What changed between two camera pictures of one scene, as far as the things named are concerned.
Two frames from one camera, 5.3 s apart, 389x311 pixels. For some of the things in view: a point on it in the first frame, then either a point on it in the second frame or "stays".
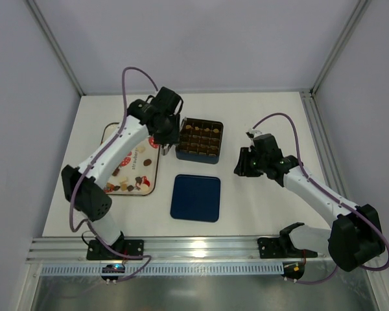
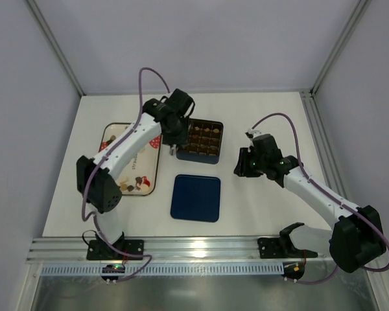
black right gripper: [242, 169] stays
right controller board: [293, 269] stays
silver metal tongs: [164, 150] → [174, 149]
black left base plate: [96, 251] stays
